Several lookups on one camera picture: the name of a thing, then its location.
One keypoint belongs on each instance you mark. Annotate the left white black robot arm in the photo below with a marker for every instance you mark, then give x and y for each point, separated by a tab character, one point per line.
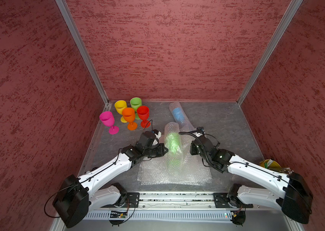
78	196

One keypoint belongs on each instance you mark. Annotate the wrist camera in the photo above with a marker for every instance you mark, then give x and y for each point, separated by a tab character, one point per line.
157	135
199	131

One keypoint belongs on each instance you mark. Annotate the yellow pen cup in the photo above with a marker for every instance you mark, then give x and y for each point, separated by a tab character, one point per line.
269	163

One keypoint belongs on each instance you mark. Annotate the yellow glass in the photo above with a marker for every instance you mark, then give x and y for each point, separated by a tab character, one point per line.
120	106

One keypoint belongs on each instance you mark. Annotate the left aluminium corner post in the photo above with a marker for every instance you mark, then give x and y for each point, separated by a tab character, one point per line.
66	14

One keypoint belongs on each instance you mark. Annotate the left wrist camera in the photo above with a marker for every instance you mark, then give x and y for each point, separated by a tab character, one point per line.
157	135

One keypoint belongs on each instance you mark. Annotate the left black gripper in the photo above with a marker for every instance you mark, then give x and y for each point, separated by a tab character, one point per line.
160	146

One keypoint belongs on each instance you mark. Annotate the blue glass in bubble wrap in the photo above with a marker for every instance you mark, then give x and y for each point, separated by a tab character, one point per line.
180	117

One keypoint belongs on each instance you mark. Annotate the aluminium corner post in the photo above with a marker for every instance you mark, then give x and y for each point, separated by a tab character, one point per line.
272	44
66	14

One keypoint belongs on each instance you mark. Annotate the red glass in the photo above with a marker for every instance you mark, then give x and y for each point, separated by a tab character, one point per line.
143	113

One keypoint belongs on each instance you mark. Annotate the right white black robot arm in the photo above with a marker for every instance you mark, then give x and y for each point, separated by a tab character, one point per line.
286	192

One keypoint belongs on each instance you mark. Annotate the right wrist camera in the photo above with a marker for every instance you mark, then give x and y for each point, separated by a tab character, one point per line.
199	131

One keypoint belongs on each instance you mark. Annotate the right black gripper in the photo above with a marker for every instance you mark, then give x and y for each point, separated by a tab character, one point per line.
193	146

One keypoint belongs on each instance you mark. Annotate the orange glass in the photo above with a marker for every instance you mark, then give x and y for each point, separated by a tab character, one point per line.
129	115

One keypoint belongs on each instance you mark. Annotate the pink glass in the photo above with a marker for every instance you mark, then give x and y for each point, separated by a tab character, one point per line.
107	119

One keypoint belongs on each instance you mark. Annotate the right aluminium corner post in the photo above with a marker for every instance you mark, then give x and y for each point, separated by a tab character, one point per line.
272	44

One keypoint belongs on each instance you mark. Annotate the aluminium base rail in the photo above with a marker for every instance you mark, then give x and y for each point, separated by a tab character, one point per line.
173	206

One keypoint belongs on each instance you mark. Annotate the bright green wine glass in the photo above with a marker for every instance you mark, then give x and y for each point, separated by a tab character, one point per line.
135	103

